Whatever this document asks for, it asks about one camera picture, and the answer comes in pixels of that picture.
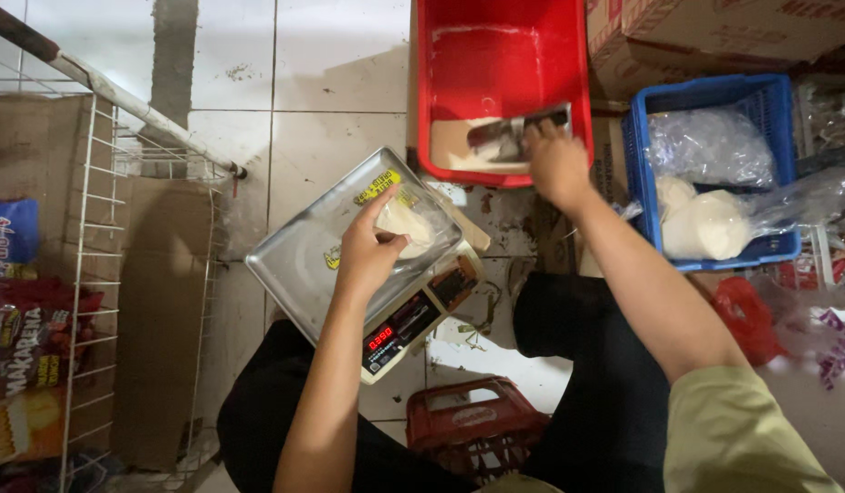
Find person's left hand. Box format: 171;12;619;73
333;184;413;302

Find person's right hand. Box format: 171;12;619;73
521;119;596;213

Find metal scoop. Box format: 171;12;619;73
466;103;574;164

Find clear bag of white flour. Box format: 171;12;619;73
373;197;437;261

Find flattened printed cardboard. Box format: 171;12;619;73
532;103;632;278

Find red plastic tub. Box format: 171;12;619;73
416;0;595;189

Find loose white flour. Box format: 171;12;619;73
429;116;534;173

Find small tied bag of flour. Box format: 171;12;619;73
655;174;698;221

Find heap of empty clear bags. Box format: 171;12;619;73
646;108;777;190

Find large tied bag of flour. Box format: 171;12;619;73
661;189;753;262

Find stack of cardboard cartons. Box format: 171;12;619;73
585;0;845;105

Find digital weighing scale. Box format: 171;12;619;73
357;240;488;385

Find blue plastic basket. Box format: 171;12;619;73
621;74;804;273

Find person's black trousers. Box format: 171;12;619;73
216;271;672;493

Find steel scale tray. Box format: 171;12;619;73
245;146;464;345

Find crumpled clear plastic bag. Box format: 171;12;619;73
750;163;845;242

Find red plastic bag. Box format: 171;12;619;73
712;276;787;368

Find clear packets of goods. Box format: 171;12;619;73
794;74;845;160

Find red plastic crate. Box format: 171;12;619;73
404;376;552;482

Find person's khaki sleeve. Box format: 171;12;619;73
662;365;845;493

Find purple and white wrapper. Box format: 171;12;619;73
814;307;845;392

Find brown cardboard sheet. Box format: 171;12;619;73
0;92;223;475

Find blue snack packet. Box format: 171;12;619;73
0;198;40;279

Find red snack packets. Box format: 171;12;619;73
0;273;106;406

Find orange snack packet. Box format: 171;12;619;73
0;388;68;473

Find white wire rack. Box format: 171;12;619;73
0;0;249;493

